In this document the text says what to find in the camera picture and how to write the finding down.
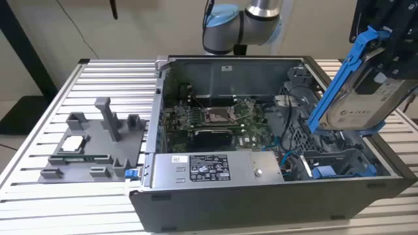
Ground grey parts rack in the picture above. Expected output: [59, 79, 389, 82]
[38, 96, 149, 184]

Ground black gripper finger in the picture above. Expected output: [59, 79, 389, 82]
[380, 12, 418, 81]
[349, 0, 372, 44]

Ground black stand with base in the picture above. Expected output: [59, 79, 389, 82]
[0, 0, 59, 135]

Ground blue case latch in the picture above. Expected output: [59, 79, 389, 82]
[125, 168, 141, 181]

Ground black RAM slot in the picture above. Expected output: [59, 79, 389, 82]
[188, 100, 240, 105]
[188, 96, 238, 101]

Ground metal socket cover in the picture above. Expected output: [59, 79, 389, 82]
[233, 101, 256, 116]

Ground open grey PC case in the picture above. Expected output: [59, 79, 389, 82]
[129, 54, 418, 233]

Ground green RAM stick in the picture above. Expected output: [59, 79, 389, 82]
[62, 154, 110, 163]

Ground grey metal disk bay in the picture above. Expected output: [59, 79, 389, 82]
[265, 66, 393, 182]

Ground silver power supply unit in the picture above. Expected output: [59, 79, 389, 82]
[150, 151, 286, 189]

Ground CPU socket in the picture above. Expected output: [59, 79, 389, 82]
[204, 107, 236, 124]

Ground black wire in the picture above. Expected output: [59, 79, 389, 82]
[281, 85, 317, 152]

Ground green motherboard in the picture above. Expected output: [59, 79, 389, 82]
[162, 97, 274, 153]

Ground thin black wall cable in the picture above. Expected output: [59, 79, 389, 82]
[57, 0, 101, 60]

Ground blue wire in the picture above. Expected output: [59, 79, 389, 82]
[264, 143, 306, 173]

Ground thin wire locking lever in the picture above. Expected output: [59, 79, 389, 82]
[192, 94, 208, 109]

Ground silver CPU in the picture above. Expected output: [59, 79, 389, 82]
[61, 136, 87, 153]

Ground black graphics card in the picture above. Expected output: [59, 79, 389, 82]
[194, 129, 236, 151]

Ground hard disk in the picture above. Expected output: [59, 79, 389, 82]
[312, 165, 379, 178]
[306, 25, 413, 137]

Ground black hanging bar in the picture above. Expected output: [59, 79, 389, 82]
[109, 0, 119, 20]

